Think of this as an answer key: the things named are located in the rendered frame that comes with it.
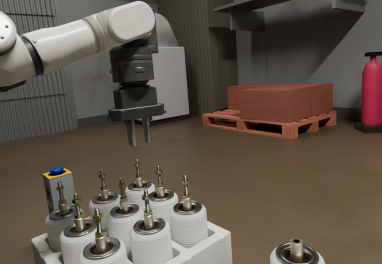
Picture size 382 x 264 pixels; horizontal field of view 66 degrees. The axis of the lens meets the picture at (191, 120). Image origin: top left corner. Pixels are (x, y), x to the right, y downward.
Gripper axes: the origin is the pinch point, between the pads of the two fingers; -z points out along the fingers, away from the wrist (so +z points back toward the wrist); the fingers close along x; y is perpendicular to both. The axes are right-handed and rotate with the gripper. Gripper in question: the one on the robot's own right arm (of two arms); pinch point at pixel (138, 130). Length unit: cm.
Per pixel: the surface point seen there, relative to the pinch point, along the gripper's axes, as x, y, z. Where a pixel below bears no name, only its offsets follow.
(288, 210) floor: 67, 18, -48
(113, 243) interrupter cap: -9.1, -2.3, -22.6
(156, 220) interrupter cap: 2.3, 1.0, -22.6
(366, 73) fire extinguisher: 219, 70, 0
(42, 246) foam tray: -22.1, 20.6, -30.0
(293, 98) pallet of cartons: 168, 99, -16
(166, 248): 1.9, -4.4, -27.3
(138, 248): -4.0, -2.7, -25.7
